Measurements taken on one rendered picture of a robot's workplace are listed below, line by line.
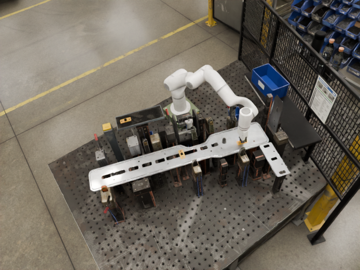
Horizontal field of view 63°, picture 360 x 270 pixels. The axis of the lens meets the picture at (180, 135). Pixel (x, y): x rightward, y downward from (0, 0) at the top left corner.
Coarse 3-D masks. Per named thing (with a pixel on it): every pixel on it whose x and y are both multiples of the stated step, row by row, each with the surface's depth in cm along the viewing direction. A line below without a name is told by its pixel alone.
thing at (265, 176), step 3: (264, 162) 229; (267, 162) 225; (264, 165) 230; (267, 165) 228; (264, 168) 232; (267, 168) 232; (264, 171) 234; (267, 171) 236; (261, 174) 240; (264, 174) 239; (267, 174) 239; (264, 177) 238; (267, 177) 238; (270, 177) 238
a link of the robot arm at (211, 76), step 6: (204, 66) 215; (210, 66) 213; (204, 72) 204; (210, 72) 199; (216, 72) 200; (210, 78) 199; (216, 78) 198; (210, 84) 203; (216, 84) 199; (222, 84) 198; (216, 90) 201
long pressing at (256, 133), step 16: (256, 128) 232; (208, 144) 227; (224, 144) 225; (256, 144) 223; (128, 160) 223; (144, 160) 223; (176, 160) 220; (96, 176) 217; (112, 176) 216; (128, 176) 215; (144, 176) 214
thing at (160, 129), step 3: (162, 126) 229; (159, 129) 227; (162, 129) 227; (159, 132) 227; (162, 132) 228; (165, 132) 229; (162, 135) 230; (165, 135) 232; (162, 138) 234; (165, 138) 235; (162, 141) 237; (165, 141) 238; (162, 144) 239; (165, 144) 240; (162, 147) 247; (165, 147) 243
